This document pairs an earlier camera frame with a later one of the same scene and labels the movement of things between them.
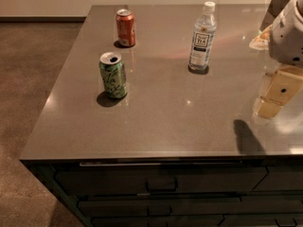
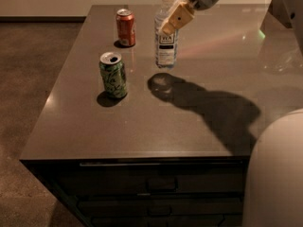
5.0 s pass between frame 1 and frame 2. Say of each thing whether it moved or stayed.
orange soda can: stayed
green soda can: stayed
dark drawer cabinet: stayed
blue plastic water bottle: moved
